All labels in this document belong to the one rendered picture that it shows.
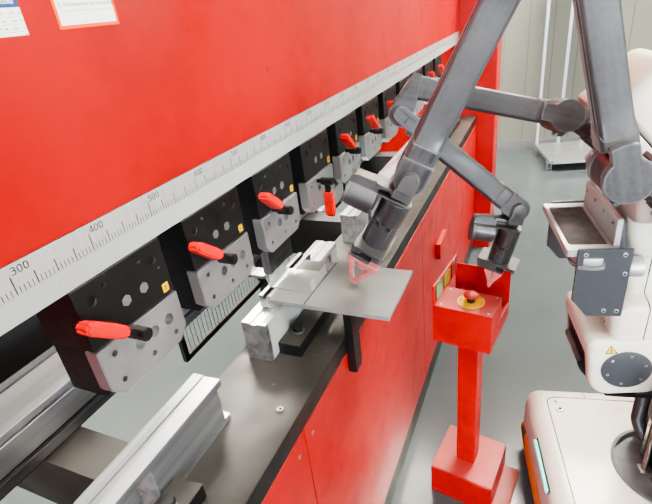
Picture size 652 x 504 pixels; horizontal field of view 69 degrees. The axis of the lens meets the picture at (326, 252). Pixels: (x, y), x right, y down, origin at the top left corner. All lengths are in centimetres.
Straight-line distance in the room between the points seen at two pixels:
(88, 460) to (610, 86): 105
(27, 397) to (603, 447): 150
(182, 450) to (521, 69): 492
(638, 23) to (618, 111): 468
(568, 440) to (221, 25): 147
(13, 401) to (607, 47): 111
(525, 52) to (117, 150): 490
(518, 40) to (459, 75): 449
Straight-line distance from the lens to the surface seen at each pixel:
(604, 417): 181
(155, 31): 72
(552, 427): 174
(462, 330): 134
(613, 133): 87
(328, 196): 110
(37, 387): 103
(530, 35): 531
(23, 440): 98
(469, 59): 81
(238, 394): 99
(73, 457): 101
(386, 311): 92
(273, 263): 102
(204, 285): 78
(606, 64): 85
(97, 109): 63
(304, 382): 98
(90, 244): 62
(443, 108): 82
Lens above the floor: 153
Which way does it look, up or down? 27 degrees down
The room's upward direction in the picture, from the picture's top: 8 degrees counter-clockwise
